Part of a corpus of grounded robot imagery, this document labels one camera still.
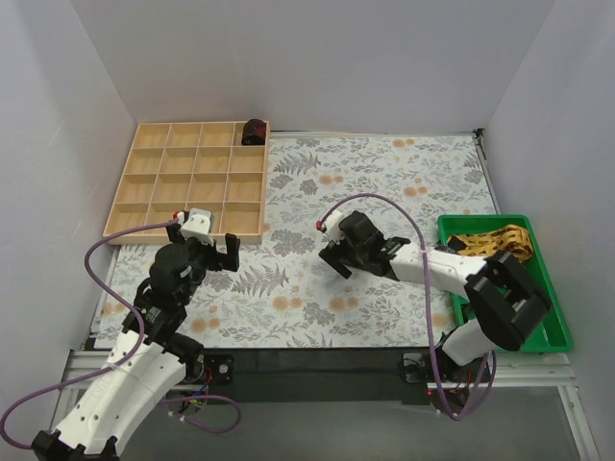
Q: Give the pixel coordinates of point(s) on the aluminium frame rail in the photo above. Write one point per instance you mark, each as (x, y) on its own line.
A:
(513, 370)

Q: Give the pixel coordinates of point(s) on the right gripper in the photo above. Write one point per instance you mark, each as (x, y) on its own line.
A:
(342, 254)

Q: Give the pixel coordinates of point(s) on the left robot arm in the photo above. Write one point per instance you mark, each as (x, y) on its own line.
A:
(150, 356)

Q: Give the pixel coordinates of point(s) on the yellow patterned tie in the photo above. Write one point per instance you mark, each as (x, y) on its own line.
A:
(510, 238)

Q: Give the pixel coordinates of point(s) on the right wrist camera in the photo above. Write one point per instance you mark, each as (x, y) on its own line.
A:
(330, 227)

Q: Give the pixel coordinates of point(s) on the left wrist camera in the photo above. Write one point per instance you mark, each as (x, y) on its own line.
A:
(195, 223)

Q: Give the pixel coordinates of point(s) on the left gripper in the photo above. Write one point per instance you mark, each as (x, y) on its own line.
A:
(211, 254)

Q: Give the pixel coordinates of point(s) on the wooden compartment tray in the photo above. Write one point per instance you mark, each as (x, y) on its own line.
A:
(176, 166)

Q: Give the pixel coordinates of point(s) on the rolled dark red tie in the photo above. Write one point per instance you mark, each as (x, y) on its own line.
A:
(254, 133)

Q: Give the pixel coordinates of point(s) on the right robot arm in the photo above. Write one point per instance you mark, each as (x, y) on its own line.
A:
(507, 301)

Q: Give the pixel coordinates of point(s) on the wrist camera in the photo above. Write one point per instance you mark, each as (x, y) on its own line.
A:
(330, 227)
(195, 223)

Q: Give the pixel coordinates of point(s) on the green plastic bin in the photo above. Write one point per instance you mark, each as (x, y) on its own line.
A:
(553, 335)

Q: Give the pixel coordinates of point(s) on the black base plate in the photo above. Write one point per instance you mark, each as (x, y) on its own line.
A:
(315, 375)

